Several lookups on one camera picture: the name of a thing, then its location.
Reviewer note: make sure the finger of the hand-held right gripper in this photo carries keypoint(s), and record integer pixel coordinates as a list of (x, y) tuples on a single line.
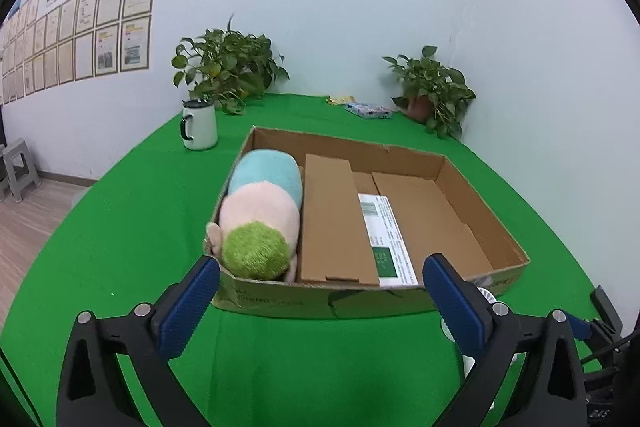
[(581, 328)]

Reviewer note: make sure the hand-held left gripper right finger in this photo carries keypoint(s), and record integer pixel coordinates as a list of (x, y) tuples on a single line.
[(452, 302)]

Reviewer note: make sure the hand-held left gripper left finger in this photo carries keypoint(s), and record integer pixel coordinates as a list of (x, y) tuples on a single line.
[(192, 302)]

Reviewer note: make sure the white handheld fan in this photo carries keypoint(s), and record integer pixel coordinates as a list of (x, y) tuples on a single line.
[(487, 296)]

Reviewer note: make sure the long white medicine box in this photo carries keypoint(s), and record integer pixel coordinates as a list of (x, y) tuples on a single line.
[(390, 232)]

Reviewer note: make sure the pastel plush toy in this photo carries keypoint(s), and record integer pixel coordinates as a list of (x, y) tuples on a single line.
[(260, 217)]

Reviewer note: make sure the cardboard tray box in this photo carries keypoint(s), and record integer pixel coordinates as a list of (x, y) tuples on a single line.
[(425, 197)]

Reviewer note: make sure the long brown cardboard box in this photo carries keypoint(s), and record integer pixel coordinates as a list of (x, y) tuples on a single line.
[(335, 227)]

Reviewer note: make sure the white mug with black lid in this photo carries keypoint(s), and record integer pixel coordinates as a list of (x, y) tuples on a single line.
[(202, 127)]

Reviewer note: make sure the patterned tissue packet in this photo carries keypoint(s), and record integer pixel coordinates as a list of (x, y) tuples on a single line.
[(367, 109)]

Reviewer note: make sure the small potted green plant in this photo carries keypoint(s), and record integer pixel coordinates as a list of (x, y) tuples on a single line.
[(435, 82)]

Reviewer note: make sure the grey plastic stool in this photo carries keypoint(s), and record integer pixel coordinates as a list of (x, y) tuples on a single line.
[(20, 162)]

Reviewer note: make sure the yellow packet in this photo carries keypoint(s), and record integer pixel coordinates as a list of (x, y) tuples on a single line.
[(340, 100)]

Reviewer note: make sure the large potted green plant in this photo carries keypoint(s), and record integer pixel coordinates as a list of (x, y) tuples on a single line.
[(230, 62)]

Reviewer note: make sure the blue wall poster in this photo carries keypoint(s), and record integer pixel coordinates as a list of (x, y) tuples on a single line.
[(16, 6)]

